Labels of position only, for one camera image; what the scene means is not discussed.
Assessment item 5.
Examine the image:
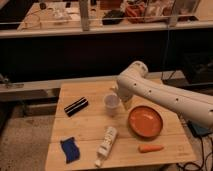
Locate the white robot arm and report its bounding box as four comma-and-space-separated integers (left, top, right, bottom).
112, 61, 213, 130

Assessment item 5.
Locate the orange plate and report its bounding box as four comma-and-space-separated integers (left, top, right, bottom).
128, 106, 163, 138

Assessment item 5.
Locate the white tube bottle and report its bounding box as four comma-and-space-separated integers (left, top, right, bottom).
95, 126, 118, 167

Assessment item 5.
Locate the orange carrot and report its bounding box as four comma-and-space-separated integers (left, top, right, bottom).
138, 144, 163, 153

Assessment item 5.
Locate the black rectangular box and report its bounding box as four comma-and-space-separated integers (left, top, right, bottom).
64, 97, 89, 117

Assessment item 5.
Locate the wooden table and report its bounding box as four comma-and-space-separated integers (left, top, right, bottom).
45, 81, 196, 171

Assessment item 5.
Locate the black power adapter box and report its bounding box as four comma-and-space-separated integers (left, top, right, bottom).
187, 121, 211, 137

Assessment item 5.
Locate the blue cloth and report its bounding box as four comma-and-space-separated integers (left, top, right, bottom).
60, 137, 80, 164

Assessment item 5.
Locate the black bag on bench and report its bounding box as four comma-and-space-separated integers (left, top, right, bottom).
102, 10, 124, 25

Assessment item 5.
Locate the red object on bench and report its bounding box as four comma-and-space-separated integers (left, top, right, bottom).
125, 4, 145, 23

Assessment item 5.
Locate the black cable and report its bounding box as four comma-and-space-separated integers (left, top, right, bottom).
175, 133, 213, 171

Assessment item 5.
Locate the grey metal post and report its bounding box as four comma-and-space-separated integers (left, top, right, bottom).
79, 0, 90, 31

